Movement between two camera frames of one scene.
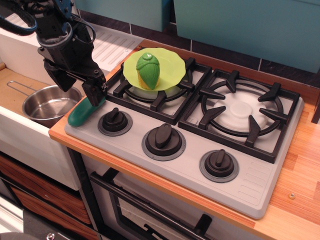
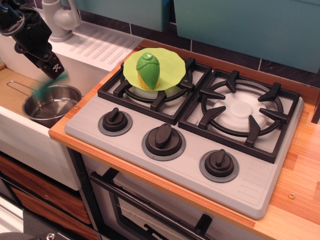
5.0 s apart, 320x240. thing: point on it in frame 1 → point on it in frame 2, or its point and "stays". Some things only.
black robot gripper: x=71 y=51 → x=32 y=36
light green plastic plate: x=172 y=68 stays
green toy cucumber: x=83 y=111 → x=52 y=81
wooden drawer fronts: x=55 y=192 stays
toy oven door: x=129 y=208 stays
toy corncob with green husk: x=148 y=71 stays
